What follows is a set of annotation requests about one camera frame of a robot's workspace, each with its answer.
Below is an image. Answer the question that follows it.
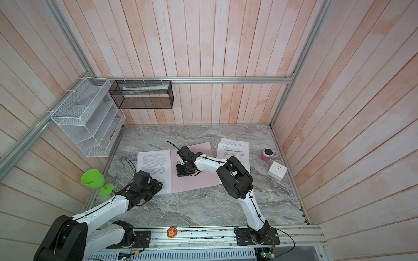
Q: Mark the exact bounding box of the pink folder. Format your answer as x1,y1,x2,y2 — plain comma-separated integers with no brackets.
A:
170,149,219,194

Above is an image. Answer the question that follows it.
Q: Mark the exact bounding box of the printed white paper sheet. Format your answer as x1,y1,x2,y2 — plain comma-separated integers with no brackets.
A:
136,150,172,195

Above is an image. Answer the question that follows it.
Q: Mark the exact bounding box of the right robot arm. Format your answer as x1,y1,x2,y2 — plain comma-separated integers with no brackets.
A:
176,146,280,246

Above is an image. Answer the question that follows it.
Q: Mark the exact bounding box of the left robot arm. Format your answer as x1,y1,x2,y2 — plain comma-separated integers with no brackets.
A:
33,171,163,261

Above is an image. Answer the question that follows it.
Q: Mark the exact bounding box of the green plastic goblet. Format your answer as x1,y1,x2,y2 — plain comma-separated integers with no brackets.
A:
81,169,114,196

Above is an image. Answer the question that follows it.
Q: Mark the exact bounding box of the white paper stack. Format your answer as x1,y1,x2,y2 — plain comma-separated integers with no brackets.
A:
217,138,250,172

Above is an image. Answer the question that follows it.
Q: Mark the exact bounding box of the red round badge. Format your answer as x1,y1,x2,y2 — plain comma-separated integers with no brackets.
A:
167,226,178,239

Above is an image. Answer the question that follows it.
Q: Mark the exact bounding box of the pink round speaker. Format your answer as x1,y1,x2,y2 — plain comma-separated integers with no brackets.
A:
261,148,274,162

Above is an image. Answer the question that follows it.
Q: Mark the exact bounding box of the white power socket cube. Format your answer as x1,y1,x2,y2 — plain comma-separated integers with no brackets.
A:
267,161,287,181

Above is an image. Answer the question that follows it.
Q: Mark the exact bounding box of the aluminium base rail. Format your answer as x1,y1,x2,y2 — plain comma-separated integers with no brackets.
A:
55,224,327,253

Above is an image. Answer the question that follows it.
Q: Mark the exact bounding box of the black wire mesh basket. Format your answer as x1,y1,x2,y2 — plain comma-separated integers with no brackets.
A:
109,79,174,109

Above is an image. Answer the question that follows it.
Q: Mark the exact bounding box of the white wire mesh shelf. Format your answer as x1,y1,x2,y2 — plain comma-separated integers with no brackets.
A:
51,78,125,158

